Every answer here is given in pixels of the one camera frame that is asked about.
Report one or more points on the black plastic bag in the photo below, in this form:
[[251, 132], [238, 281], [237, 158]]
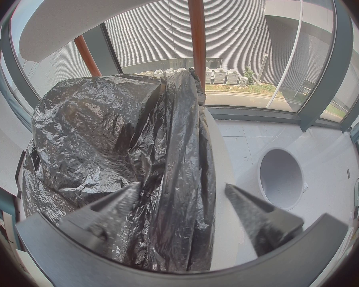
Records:
[[107, 136]]

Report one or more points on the white trash bin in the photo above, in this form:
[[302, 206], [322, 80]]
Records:
[[281, 172]]

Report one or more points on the window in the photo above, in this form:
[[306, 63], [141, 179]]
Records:
[[242, 40]]

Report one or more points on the white cushioned wooden chair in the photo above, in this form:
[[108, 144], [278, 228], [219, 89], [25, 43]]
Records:
[[77, 10]]

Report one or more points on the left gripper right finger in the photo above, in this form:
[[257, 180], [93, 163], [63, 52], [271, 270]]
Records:
[[266, 229]]

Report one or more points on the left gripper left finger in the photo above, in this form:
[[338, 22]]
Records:
[[98, 223]]

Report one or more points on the crumpled white paper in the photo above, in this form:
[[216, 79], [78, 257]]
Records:
[[305, 185]]

